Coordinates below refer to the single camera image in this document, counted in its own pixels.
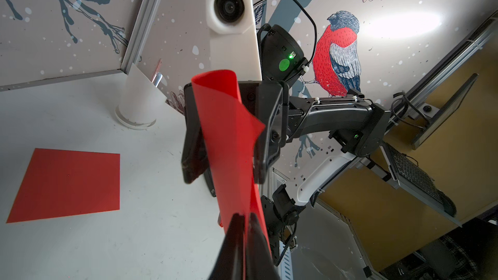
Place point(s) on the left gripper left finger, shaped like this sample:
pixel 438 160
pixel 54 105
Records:
pixel 230 264

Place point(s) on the white pen cup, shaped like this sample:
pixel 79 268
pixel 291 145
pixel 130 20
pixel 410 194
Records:
pixel 140 102

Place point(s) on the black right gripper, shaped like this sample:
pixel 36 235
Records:
pixel 267 101

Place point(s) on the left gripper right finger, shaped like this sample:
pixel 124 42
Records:
pixel 258 261

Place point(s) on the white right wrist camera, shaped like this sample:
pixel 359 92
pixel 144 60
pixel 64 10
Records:
pixel 233 23

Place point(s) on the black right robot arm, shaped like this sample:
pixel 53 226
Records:
pixel 294 97

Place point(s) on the computer monitor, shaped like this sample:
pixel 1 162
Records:
pixel 445 112

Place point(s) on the black keyboard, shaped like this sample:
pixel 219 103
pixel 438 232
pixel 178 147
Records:
pixel 415 181

